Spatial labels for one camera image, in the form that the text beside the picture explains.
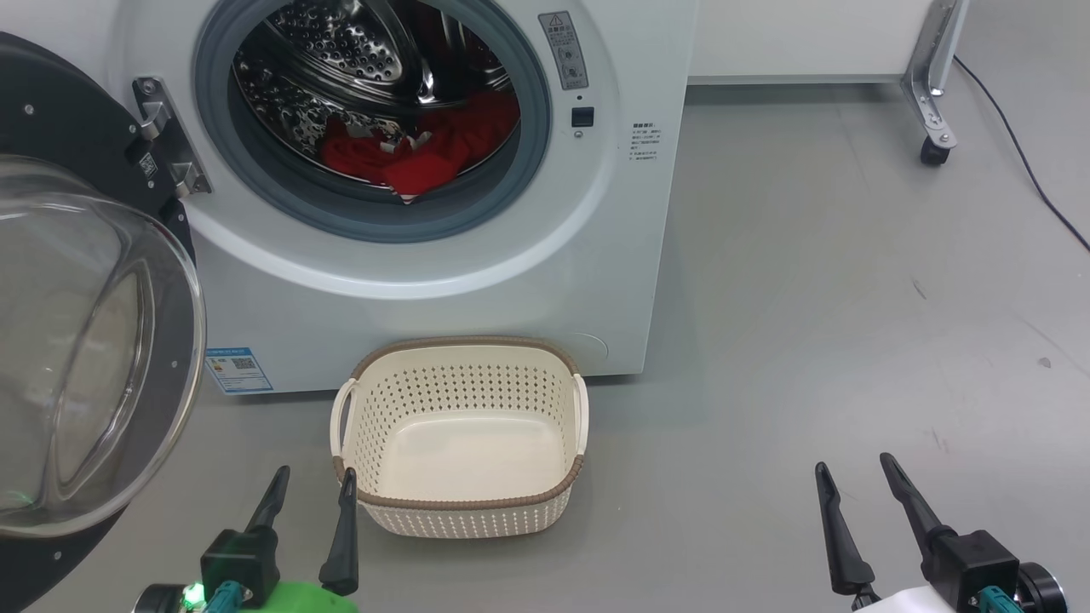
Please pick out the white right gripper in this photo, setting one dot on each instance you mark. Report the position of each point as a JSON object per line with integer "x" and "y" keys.
{"x": 907, "y": 603}

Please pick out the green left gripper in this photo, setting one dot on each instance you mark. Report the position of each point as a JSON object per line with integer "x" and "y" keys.
{"x": 298, "y": 600}

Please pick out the black round glass washer door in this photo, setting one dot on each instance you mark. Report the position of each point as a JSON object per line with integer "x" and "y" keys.
{"x": 85, "y": 358}

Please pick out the red garment with white trim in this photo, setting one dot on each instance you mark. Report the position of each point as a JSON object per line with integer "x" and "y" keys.
{"x": 375, "y": 162}

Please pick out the cream perforated laundry basket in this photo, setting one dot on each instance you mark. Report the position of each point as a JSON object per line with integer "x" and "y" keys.
{"x": 464, "y": 451}

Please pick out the white front-load washing machine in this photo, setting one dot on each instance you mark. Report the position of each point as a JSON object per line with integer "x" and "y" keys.
{"x": 511, "y": 289}

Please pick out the perforated steel washer drum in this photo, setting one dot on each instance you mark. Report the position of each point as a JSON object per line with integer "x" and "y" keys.
{"x": 358, "y": 51}

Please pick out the black door latch socket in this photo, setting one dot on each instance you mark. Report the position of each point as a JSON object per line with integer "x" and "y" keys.
{"x": 582, "y": 117}

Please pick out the blue energy label sticker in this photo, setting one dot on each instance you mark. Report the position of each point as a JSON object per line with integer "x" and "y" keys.
{"x": 238, "y": 370}

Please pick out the black caster wheel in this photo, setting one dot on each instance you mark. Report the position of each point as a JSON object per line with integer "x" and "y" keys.
{"x": 934, "y": 153}

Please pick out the small printed text sticker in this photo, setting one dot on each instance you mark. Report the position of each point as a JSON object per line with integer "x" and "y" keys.
{"x": 644, "y": 141}

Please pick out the metal cart leg with caster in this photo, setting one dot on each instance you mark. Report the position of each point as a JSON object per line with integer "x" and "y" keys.
{"x": 932, "y": 77}

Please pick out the white cabinet panel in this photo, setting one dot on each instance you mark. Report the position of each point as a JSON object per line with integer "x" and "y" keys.
{"x": 800, "y": 38}

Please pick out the grey warning label sticker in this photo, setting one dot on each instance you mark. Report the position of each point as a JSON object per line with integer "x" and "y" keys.
{"x": 564, "y": 51}

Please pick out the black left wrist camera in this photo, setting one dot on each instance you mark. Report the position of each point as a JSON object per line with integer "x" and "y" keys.
{"x": 243, "y": 558}

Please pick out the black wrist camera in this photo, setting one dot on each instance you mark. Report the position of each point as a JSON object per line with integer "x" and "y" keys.
{"x": 243, "y": 558}
{"x": 971, "y": 562}

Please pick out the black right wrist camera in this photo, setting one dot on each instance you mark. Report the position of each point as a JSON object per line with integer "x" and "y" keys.
{"x": 971, "y": 562}

